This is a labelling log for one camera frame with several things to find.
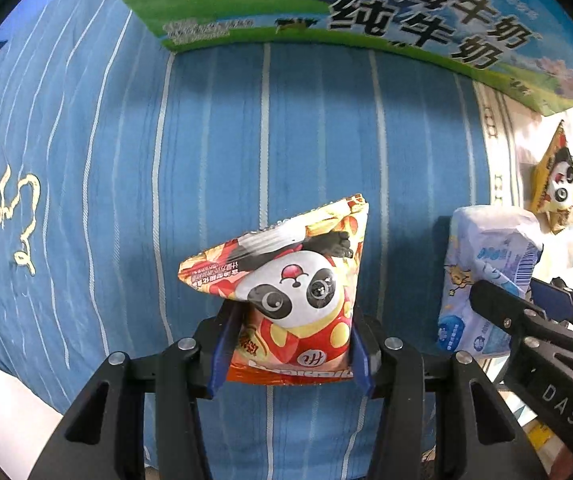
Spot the orange panda snack bag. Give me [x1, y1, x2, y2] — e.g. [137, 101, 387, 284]
[178, 194, 369, 386]

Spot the blue tissue pack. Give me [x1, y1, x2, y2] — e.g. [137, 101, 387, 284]
[436, 205, 544, 358]

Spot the yellow panda snack bag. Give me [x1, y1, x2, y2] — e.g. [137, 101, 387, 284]
[529, 120, 573, 234]

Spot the open cardboard box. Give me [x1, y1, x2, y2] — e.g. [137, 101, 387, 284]
[123, 0, 573, 115]

